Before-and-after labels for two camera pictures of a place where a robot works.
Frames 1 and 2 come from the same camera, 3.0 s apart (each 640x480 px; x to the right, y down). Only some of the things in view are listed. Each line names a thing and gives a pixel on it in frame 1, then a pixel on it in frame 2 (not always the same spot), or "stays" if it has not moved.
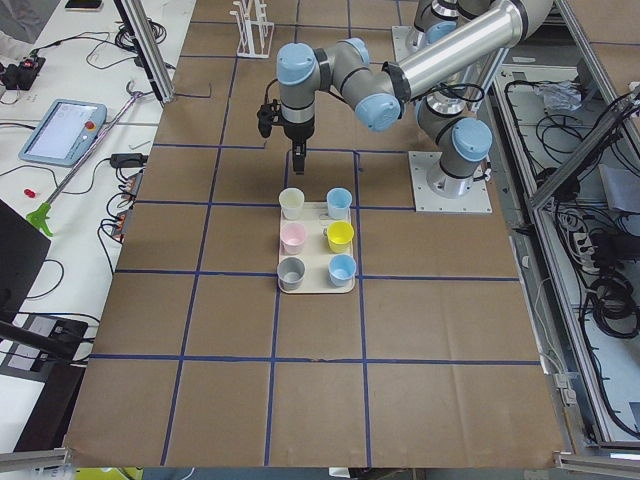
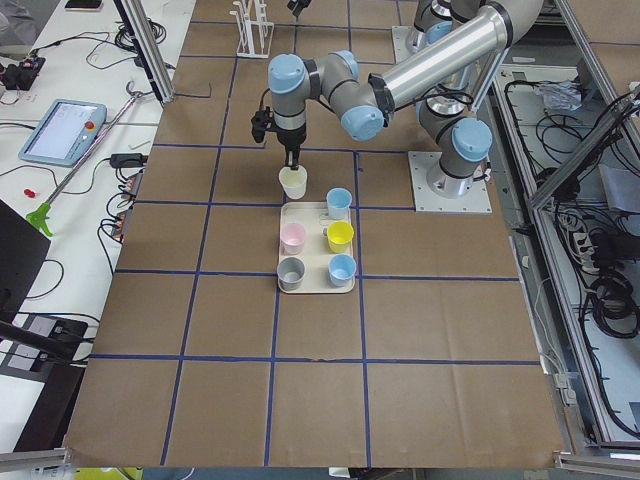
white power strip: (585, 252) stays
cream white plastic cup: (291, 200) -> (294, 182)
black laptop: (23, 248) stays
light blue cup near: (341, 269) stays
